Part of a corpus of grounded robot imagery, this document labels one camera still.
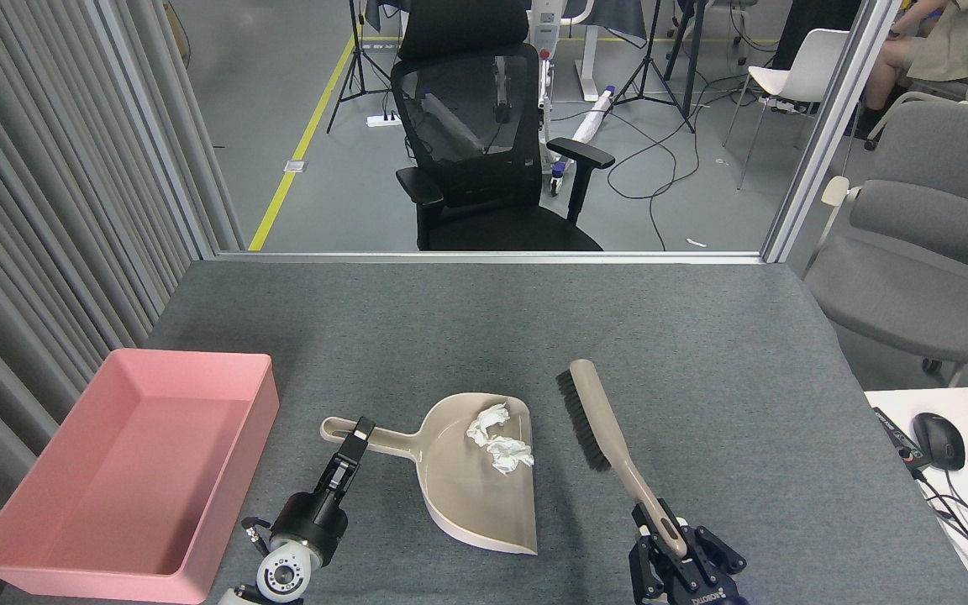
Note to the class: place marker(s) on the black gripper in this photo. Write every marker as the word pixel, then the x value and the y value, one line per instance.
pixel 312 521
pixel 702 598

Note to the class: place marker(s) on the beige plastic dustpan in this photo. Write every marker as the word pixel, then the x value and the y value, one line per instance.
pixel 476 504

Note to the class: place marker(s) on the beige brush with black bristles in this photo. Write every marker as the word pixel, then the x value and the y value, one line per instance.
pixel 602 420

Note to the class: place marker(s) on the pink plastic bin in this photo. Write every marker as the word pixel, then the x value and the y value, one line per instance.
pixel 114 496

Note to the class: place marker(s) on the black labelled device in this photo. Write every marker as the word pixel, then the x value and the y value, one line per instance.
pixel 896 433

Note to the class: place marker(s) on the black computer mouse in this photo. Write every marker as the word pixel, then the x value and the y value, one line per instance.
pixel 938 441

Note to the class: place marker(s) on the metal floor outlet plate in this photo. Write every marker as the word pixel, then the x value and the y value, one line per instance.
pixel 294 165

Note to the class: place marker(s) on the black mesh office chair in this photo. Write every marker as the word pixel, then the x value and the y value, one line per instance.
pixel 484 168

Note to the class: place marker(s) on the white power strip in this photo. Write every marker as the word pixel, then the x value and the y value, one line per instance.
pixel 383 120

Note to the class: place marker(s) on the grey upholstered chair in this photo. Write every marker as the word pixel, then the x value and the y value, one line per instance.
pixel 912 286

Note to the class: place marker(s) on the grey ribbed curtain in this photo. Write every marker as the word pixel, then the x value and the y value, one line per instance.
pixel 30 210

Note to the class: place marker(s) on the black tripod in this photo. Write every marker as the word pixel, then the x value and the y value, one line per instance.
pixel 644 67
pixel 358 59

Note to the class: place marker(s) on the white stand on wheels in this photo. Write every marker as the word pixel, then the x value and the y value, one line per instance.
pixel 544 34

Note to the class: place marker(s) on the white plastic chair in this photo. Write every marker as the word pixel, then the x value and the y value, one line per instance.
pixel 812 59

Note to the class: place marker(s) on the seated person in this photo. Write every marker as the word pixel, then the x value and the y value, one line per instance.
pixel 954 42

